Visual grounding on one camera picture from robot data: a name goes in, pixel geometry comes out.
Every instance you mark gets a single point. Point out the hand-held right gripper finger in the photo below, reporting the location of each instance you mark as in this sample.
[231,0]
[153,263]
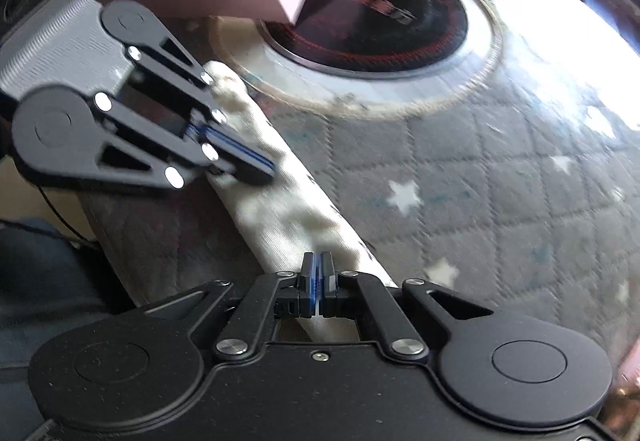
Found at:
[325,288]
[312,288]

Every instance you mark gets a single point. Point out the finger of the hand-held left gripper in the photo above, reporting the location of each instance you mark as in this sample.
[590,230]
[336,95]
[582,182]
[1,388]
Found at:
[240,168]
[235,146]

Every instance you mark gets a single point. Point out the cream canvas shopping bag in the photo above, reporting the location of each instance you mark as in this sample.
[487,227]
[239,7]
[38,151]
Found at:
[290,216]

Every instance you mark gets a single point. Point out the grey quilted table cover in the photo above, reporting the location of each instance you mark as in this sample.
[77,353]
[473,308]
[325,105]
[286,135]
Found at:
[475,201]

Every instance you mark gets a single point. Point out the round black induction cooker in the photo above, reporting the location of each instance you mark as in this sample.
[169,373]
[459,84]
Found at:
[375,21]

